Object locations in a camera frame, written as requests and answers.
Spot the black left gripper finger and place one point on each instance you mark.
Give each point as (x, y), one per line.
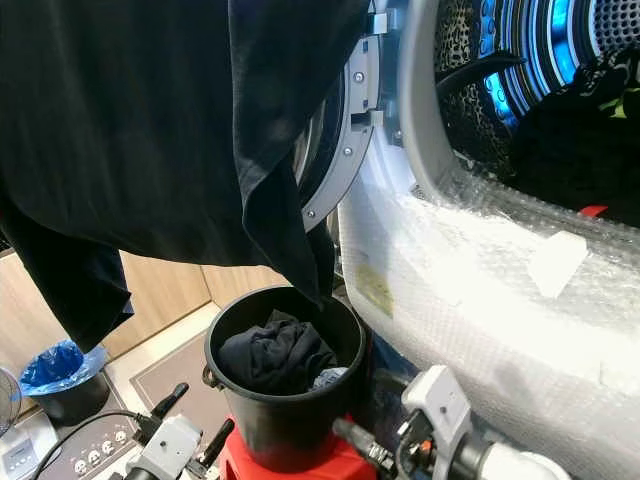
(218, 440)
(170, 400)

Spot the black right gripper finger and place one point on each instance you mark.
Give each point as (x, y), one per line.
(365, 440)
(393, 383)

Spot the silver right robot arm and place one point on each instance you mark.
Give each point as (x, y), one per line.
(510, 465)

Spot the white front-load washing machine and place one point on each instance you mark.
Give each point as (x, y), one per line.
(415, 110)

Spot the black clothes in drum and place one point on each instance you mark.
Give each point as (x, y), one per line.
(560, 160)

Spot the dark blue denim cloth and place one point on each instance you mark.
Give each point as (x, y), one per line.
(382, 385)

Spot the grey floor mat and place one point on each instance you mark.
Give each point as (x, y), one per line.
(170, 375)

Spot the red plastic stool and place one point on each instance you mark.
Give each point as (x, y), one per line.
(345, 465)

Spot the black plastic bucket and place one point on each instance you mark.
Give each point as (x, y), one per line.
(280, 430)

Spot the grey-blue crumpled cloth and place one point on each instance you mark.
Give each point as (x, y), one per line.
(328, 378)

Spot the small black waste bin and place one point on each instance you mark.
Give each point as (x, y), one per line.
(72, 405)

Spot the yellow warning label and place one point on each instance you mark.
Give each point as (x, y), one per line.
(373, 288)

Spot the crumpled black garment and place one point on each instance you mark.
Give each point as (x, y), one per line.
(270, 355)

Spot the blue plastic bin bag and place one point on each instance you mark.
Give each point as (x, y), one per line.
(60, 365)

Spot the light wood cabinet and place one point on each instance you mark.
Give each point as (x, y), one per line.
(160, 290)

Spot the white floor scale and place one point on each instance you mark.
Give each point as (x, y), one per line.
(20, 462)

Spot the white paper patch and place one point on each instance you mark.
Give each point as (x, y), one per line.
(557, 265)

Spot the round grey washer door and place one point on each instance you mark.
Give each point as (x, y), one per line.
(350, 140)

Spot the small red cloth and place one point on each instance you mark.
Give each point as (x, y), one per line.
(592, 211)

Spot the large black hanging garment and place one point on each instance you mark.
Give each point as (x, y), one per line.
(140, 120)

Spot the black floral cloth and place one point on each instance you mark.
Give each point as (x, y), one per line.
(610, 85)

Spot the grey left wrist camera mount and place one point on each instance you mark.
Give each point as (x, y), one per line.
(175, 450)

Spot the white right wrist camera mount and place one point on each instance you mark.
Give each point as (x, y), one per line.
(440, 395)

